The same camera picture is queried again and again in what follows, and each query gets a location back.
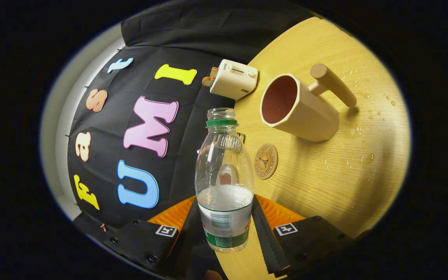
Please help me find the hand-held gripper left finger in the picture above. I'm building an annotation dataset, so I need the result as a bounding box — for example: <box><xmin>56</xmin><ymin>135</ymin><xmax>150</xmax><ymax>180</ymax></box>
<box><xmin>105</xmin><ymin>196</ymin><xmax>224</xmax><ymax>278</ymax></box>

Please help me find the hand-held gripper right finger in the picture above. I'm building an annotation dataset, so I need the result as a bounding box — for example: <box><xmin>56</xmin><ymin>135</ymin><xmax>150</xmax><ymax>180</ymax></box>
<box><xmin>251</xmin><ymin>194</ymin><xmax>355</xmax><ymax>277</ymax></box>

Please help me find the clear plastic juice bottle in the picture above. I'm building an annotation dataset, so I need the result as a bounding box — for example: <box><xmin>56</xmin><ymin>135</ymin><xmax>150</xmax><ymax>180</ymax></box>
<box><xmin>195</xmin><ymin>108</ymin><xmax>255</xmax><ymax>253</ymax></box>

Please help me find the round cork coaster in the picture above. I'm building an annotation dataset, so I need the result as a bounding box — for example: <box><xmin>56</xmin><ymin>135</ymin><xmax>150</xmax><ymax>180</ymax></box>
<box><xmin>254</xmin><ymin>143</ymin><xmax>278</xmax><ymax>180</ymax></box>

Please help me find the beige cup with wooden handle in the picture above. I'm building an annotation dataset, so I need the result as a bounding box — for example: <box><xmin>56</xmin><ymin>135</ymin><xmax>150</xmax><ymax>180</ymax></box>
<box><xmin>260</xmin><ymin>63</ymin><xmax>357</xmax><ymax>143</ymax></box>

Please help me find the wooden table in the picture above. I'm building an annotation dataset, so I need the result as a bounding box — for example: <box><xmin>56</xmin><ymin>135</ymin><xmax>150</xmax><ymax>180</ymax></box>
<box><xmin>214</xmin><ymin>16</ymin><xmax>411</xmax><ymax>280</ymax></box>

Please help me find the white toaster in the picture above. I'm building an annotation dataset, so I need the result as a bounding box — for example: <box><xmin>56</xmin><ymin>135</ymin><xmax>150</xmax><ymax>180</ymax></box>
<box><xmin>210</xmin><ymin>59</ymin><xmax>259</xmax><ymax>100</ymax></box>

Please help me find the toasted bread slice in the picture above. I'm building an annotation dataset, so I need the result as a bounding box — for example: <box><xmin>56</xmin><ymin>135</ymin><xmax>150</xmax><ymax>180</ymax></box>
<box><xmin>202</xmin><ymin>67</ymin><xmax>219</xmax><ymax>87</ymax></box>

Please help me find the black backdrop cloth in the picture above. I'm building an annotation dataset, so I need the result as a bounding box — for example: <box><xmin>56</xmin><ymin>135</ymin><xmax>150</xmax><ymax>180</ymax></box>
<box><xmin>66</xmin><ymin>0</ymin><xmax>318</xmax><ymax>234</ymax></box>

